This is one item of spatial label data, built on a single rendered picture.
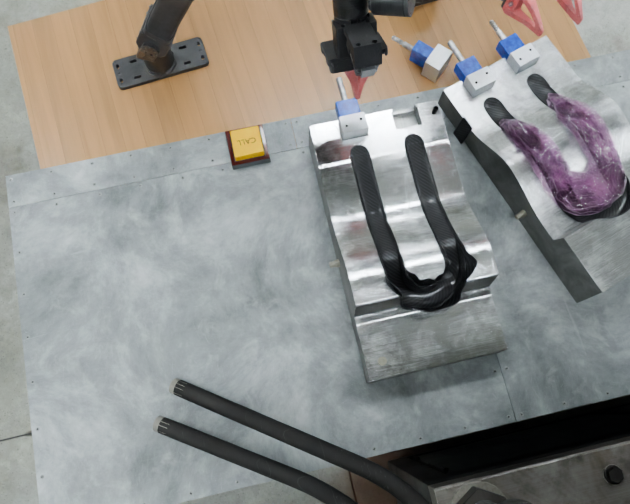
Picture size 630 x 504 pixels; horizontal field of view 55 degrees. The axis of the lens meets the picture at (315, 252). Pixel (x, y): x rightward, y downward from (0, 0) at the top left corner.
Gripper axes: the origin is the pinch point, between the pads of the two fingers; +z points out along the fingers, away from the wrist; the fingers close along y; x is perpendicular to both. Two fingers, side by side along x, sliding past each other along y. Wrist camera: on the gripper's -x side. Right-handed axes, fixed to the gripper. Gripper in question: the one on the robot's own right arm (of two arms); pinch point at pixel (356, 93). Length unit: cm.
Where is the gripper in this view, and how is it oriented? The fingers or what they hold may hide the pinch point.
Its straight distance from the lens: 111.6
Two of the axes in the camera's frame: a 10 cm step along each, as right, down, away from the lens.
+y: 9.8, -2.1, 0.6
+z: 1.1, 6.9, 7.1
